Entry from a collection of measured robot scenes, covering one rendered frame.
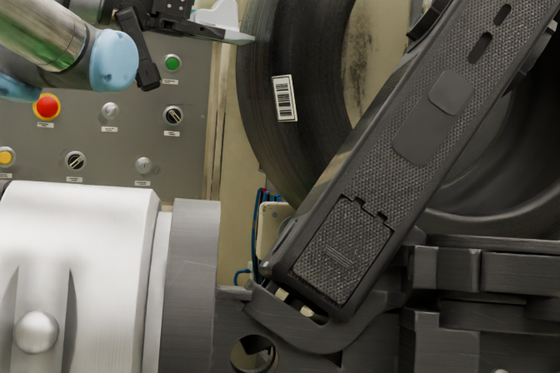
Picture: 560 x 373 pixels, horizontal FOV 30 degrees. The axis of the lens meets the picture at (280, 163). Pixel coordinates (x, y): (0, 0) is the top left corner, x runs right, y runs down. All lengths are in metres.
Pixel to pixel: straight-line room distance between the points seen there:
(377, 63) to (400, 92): 1.52
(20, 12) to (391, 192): 0.94
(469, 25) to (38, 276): 0.13
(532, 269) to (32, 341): 0.12
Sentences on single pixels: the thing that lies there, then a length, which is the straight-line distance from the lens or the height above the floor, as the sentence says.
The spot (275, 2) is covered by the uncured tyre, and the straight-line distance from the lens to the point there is 1.40.
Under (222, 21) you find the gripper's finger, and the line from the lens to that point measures 1.43.
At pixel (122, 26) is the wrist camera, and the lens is 1.41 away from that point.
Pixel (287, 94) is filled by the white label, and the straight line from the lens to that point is 1.35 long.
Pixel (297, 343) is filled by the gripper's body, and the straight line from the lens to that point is 0.28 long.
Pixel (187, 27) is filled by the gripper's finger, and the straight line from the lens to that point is 1.39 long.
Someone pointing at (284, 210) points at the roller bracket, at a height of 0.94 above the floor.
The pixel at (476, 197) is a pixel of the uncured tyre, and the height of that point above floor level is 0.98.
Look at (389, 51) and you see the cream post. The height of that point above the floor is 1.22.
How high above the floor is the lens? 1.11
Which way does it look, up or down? 3 degrees down
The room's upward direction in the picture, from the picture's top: 4 degrees clockwise
